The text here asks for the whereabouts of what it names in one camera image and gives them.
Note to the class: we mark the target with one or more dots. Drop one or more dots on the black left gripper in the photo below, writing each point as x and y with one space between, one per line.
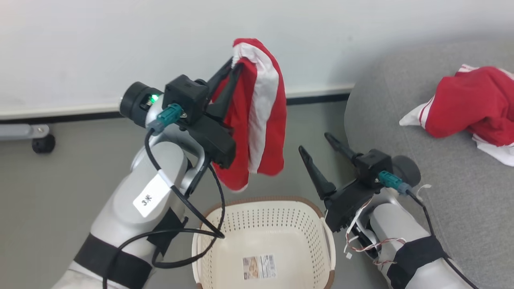
217 140

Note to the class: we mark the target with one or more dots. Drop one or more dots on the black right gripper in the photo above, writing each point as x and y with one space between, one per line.
349 202

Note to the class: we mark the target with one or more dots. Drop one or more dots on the red shorts white band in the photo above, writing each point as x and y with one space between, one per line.
265 120

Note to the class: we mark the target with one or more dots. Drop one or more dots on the red white striped jersey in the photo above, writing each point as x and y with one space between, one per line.
470 104

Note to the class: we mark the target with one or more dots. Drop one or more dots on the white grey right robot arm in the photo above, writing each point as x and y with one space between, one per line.
401 233

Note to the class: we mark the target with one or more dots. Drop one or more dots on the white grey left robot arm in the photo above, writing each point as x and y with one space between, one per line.
124 208

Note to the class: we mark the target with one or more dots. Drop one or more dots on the grey fabric sofa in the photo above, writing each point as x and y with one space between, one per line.
449 200

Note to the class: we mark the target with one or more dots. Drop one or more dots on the cream perforated laundry basket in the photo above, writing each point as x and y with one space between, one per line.
265 233

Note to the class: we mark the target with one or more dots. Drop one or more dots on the printed label sticker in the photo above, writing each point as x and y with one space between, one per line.
259 267

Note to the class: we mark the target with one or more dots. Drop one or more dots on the white and black skirting strip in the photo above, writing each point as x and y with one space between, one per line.
60 111

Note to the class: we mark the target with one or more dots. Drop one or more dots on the black caster wheel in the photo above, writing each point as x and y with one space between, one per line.
43 143

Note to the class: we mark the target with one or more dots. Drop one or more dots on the grey metal frame leg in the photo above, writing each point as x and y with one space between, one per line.
20 131

